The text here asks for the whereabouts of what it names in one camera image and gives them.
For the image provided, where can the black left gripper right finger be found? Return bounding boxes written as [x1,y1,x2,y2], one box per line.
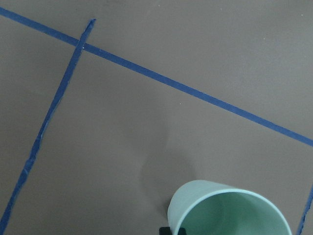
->
[178,227,186,235]

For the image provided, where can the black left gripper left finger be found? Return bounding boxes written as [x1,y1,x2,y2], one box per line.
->
[159,227,171,235]

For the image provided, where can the mint green cup carried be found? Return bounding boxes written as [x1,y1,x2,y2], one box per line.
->
[167,180,291,235]

